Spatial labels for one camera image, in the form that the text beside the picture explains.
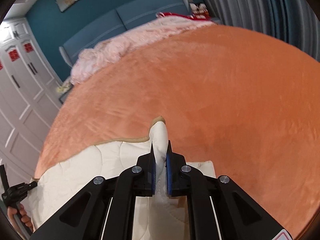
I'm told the grey nightstand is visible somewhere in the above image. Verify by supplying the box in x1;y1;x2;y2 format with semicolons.
56;80;74;103

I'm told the yellowish clutter on nightstand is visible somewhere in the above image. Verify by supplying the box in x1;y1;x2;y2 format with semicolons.
57;82;73;93

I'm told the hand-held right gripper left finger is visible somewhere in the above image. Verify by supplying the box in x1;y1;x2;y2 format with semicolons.
31;141;157;240

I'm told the person's left hand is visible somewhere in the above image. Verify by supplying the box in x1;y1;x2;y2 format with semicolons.
7;203;33;228

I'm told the red pillow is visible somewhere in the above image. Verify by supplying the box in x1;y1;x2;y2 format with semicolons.
156;11;208;21

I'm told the grey pleated curtain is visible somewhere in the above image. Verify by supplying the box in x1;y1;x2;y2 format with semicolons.
195;0;320;63

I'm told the blue upholstered headboard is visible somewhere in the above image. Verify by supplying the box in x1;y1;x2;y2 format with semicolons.
59;0;193;68

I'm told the pink floral quilt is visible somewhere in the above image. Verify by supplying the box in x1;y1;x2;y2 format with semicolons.
70;17;218;85

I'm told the orange plush blanket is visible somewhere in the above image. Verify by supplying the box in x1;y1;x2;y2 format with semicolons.
34;24;320;239

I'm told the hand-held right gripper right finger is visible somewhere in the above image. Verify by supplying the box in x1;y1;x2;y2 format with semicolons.
165;140;287;240

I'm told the cream quilted jacket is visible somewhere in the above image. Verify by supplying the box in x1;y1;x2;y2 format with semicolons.
30;115;217;240

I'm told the white panelled wardrobe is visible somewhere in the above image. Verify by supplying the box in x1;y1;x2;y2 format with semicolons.
0;17;64;180

